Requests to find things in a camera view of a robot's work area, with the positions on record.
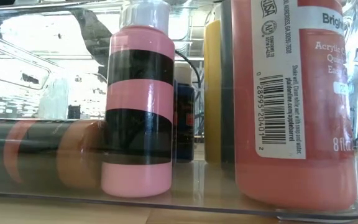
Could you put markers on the dark blue paint bottle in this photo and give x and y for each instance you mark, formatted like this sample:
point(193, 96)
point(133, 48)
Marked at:
point(183, 124)

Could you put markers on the yellow paint bottle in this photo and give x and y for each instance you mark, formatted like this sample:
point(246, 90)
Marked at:
point(212, 93)

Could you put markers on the pink paint bottle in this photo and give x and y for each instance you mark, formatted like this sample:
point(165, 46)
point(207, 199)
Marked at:
point(138, 93)

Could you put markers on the clear plastic bin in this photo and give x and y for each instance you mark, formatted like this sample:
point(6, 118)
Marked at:
point(197, 186)

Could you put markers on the large red paint bottle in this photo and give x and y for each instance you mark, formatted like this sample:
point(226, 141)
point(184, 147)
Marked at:
point(322, 124)

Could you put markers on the orange paint bottle black label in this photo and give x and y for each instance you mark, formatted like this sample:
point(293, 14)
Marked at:
point(36, 149)

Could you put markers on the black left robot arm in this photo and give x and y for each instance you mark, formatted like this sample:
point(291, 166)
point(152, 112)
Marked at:
point(95, 37)

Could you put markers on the white pillar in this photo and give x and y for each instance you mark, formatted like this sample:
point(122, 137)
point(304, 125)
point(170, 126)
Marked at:
point(54, 96)

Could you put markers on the black wall panel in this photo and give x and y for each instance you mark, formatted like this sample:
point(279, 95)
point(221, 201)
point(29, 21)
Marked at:
point(74, 111)

